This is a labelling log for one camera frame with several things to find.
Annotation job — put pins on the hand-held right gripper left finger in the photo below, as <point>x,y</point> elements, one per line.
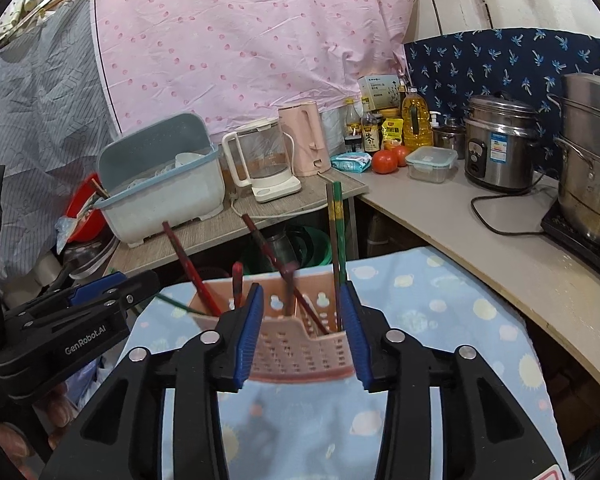
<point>247,340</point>

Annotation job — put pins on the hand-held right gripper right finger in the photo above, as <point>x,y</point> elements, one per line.
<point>356,340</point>

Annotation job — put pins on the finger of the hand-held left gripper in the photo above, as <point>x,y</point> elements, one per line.
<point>92,287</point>
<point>135,290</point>

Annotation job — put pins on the pink plastic utensil holder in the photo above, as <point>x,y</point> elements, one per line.
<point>300,355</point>

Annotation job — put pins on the brown chopstick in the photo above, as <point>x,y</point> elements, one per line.
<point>331,240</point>

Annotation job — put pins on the person's left hand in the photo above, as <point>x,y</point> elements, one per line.
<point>62,407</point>

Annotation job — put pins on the red plastic basin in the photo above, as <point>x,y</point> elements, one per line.
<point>80,215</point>

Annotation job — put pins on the light blue dish bin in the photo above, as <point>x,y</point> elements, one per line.
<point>165,200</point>

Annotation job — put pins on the blue printed blanket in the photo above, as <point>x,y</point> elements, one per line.
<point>455,320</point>

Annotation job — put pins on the green plastic basin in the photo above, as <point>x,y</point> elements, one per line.
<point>315,247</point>

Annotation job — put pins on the beige countertop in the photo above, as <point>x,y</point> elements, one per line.
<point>480,270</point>

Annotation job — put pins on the grey striped sheet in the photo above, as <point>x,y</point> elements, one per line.
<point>40,135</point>

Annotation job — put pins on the blue wet wipes pack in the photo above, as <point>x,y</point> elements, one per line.
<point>350,162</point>

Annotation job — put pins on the red tomato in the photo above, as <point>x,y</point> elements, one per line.
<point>402,152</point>
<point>384,162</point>

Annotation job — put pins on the white glass kettle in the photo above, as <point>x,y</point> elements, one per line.
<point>265,160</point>

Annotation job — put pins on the clear plastic food container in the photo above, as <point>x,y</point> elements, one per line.
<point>430,165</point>

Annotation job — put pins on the dark sauce bottle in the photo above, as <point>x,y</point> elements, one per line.
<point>371,137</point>

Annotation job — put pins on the pink electric kettle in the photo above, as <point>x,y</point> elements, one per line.
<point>305,140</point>

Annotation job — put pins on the yellow seasoning packet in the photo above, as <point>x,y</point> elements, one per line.
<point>392,130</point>

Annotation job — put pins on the small steel pot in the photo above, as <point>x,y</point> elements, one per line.
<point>447,142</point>

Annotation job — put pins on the yellow cooking oil bottle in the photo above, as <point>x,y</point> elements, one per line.
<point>417,122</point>

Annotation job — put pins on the white pump dispenser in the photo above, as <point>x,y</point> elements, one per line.
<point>434,122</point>

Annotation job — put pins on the black induction cooker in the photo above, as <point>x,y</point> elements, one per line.
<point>565,237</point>

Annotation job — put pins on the steel rice cooker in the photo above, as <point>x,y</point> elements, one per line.
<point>500,150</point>

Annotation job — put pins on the pale cardboard box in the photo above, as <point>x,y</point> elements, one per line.
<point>377,91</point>

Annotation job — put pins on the pink dotted sheet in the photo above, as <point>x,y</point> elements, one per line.
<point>255,40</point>

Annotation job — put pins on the steel steamer pot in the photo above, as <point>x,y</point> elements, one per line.
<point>590,175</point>

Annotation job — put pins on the navy leaf-print cloth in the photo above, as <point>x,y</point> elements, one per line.
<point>480,70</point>

